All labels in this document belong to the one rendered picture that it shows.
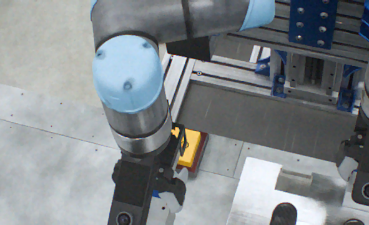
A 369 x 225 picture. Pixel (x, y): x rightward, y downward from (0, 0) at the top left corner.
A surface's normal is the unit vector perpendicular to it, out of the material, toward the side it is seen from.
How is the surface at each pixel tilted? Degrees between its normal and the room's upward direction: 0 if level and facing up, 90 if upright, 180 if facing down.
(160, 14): 43
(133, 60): 0
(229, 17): 69
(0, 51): 0
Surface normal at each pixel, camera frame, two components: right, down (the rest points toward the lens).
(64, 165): -0.08, -0.50
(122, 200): -0.26, -0.05
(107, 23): -0.48, -0.38
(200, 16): 0.07, 0.45
